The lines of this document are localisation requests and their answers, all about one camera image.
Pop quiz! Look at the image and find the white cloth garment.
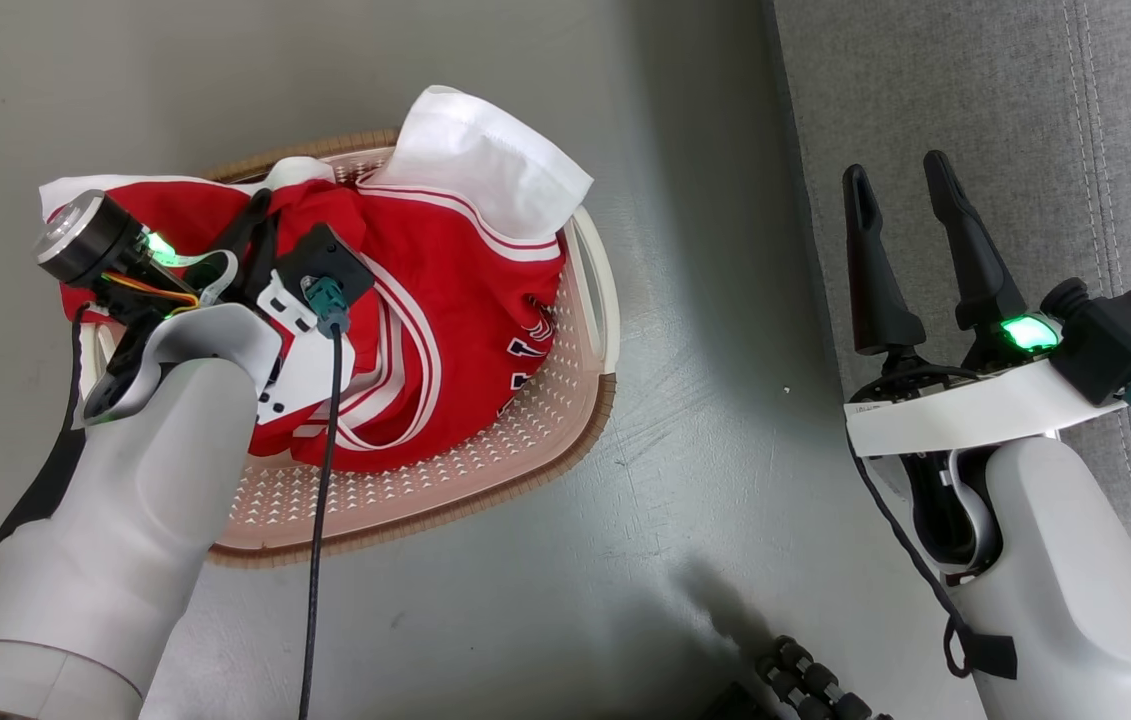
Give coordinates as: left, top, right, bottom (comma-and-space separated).
360, 85, 594, 244

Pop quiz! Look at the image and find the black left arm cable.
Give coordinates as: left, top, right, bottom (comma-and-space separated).
0, 305, 92, 587

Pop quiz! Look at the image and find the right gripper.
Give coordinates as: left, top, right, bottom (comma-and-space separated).
842, 149, 1128, 460

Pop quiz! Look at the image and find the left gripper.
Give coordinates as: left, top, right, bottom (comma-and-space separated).
33, 188, 358, 427

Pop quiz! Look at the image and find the left camera cable teal plug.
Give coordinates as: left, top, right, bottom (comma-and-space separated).
297, 278, 352, 720

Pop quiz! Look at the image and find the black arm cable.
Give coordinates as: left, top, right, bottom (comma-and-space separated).
847, 365, 1018, 683
0, 305, 92, 587

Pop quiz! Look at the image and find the red white basketball jersey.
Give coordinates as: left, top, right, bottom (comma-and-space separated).
40, 175, 566, 474

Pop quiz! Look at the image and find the grey fabric sofa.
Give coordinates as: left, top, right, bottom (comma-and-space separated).
770, 0, 1131, 551

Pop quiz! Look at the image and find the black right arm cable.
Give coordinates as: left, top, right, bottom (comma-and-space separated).
847, 365, 1018, 683

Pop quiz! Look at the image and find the pink perforated laundry basket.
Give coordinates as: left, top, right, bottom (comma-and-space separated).
75, 128, 621, 569

